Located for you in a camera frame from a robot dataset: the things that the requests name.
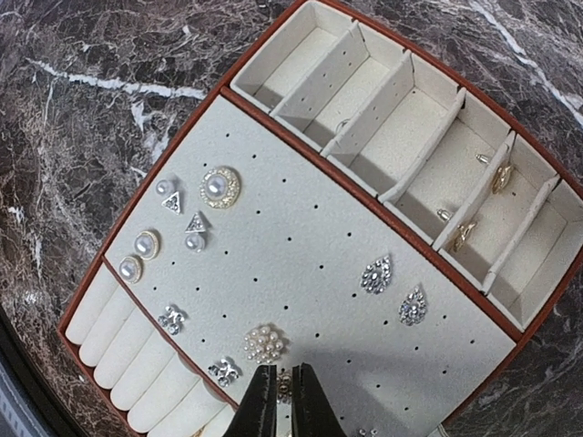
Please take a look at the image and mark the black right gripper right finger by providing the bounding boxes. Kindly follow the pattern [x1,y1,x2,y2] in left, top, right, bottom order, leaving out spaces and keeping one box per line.
[291,363,346,437]

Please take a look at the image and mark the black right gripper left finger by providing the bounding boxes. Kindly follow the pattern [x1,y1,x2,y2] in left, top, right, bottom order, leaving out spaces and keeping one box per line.
[232,365,278,437]

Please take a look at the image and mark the beige jewelry tray insert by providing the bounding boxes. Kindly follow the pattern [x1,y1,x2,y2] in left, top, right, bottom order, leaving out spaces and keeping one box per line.
[58,1,582,436]

